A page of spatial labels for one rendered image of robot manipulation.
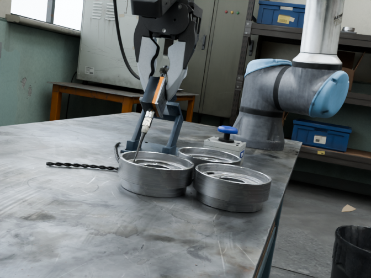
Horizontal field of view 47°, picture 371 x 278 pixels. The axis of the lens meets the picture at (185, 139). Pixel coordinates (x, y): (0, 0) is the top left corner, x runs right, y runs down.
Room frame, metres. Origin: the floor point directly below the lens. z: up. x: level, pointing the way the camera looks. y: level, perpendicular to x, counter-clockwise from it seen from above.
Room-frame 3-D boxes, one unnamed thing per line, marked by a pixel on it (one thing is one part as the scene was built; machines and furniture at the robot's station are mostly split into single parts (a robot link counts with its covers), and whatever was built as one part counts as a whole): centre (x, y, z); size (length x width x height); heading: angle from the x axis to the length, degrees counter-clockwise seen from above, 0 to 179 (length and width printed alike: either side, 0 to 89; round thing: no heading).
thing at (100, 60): (3.22, 0.45, 1.10); 0.62 x 0.61 x 0.65; 163
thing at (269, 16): (4.22, -0.79, 1.61); 0.52 x 0.38 x 0.22; 76
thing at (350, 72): (4.07, -1.27, 1.19); 0.52 x 0.42 x 0.38; 73
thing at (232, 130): (0.83, -0.08, 0.85); 0.04 x 0.04 x 0.05
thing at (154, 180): (0.58, 0.03, 0.82); 0.10 x 0.10 x 0.04
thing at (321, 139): (4.08, -1.29, 0.56); 0.52 x 0.38 x 0.22; 70
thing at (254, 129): (1.15, -0.19, 0.85); 0.15 x 0.15 x 0.10
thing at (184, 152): (0.68, -0.04, 0.82); 0.10 x 0.10 x 0.04
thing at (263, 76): (1.14, -0.20, 0.97); 0.13 x 0.12 x 0.14; 48
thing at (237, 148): (0.83, -0.08, 0.82); 0.08 x 0.07 x 0.05; 163
